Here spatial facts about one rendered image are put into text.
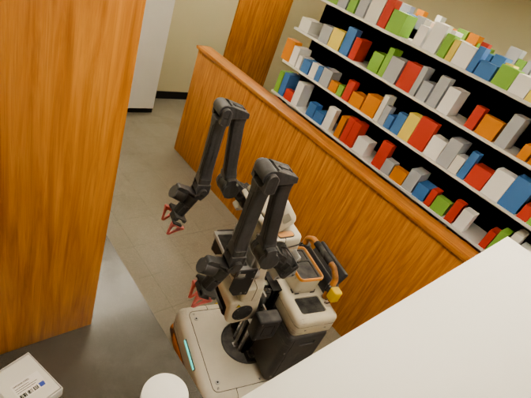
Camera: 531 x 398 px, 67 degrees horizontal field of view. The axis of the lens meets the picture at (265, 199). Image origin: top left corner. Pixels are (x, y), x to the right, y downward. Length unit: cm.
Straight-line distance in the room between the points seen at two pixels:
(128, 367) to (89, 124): 81
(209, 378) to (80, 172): 149
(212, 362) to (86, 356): 100
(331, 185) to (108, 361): 197
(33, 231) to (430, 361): 99
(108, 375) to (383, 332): 120
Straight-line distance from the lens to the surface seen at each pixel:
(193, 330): 243
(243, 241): 140
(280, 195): 132
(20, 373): 141
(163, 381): 128
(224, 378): 231
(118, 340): 152
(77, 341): 151
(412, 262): 268
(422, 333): 35
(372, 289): 290
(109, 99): 99
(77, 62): 93
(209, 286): 152
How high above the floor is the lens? 218
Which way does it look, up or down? 31 degrees down
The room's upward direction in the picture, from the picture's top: 23 degrees clockwise
